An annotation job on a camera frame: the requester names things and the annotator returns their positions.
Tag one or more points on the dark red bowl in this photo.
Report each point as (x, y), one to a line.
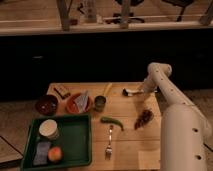
(47, 105)

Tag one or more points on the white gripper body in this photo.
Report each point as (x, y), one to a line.
(148, 85)

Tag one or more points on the black office chair base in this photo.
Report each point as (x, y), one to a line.
(117, 17)

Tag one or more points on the metal cup wooden handle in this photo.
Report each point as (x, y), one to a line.
(100, 100)

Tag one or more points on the green chili pepper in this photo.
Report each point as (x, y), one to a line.
(112, 121)

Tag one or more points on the white handled dish brush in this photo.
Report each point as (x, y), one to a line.
(129, 92)

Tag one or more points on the brown pine cone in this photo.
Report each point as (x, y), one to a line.
(143, 119)

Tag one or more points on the metal fork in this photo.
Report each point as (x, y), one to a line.
(108, 150)

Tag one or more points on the white folded paper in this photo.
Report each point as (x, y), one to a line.
(81, 101)

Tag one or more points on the orange bowl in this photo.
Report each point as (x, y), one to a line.
(71, 106)

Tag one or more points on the white round container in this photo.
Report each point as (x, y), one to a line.
(49, 129)

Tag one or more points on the grey sponge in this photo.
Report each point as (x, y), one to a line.
(42, 149)

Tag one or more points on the green plastic tray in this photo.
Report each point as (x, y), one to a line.
(75, 140)

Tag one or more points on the orange peach fruit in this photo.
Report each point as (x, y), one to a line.
(55, 154)

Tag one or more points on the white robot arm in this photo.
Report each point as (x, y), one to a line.
(184, 128)

